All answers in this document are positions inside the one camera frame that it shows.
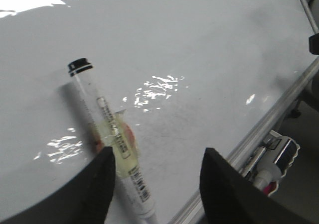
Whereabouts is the pink highlighter pen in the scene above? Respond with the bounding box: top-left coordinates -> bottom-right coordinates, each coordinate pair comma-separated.
263,181 -> 279,196

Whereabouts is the white wire marker tray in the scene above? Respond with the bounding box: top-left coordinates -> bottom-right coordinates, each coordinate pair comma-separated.
240,130 -> 300,196

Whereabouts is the red round magnet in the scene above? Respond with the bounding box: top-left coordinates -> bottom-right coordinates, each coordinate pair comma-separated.
92,110 -> 139,160

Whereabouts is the white whiteboard with aluminium frame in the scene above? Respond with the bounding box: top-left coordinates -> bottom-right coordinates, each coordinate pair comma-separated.
0,0 -> 319,224

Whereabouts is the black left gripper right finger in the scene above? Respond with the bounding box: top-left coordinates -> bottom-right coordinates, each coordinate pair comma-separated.
199,148 -> 309,224

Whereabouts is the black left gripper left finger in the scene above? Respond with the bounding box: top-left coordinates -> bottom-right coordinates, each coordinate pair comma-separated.
3,147 -> 116,224

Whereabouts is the white black-tip whiteboard marker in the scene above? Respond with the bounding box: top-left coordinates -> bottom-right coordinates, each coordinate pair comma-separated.
68,58 -> 158,224

